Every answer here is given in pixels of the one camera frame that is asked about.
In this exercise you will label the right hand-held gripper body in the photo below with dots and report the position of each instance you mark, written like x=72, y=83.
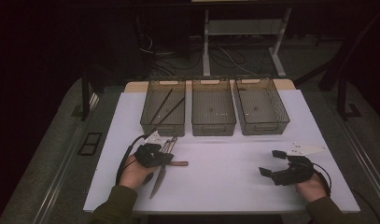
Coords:
x=299, y=171

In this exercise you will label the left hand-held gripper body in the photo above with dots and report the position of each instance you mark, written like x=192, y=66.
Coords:
x=148, y=155

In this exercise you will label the silver metal knife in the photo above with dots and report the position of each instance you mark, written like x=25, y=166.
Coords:
x=159, y=182

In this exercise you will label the smoky clear plastic bin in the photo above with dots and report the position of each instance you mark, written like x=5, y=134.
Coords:
x=213, y=129
x=262, y=128
x=162, y=127

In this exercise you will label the black chopstick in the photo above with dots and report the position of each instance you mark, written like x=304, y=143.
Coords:
x=161, y=106
x=170, y=112

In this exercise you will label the person's right hand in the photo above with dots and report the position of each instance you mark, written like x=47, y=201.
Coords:
x=312, y=189

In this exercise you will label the person's left hand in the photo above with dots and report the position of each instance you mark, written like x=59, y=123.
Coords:
x=131, y=175

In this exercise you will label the white table cover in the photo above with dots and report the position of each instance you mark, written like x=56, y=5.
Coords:
x=215, y=186

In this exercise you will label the black metal stand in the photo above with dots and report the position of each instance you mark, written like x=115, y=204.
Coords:
x=341, y=99

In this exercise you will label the white metal stand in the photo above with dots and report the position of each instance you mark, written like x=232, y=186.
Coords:
x=206, y=46

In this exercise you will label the metal floor rail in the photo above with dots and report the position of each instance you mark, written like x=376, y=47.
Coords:
x=58, y=177
x=365, y=161

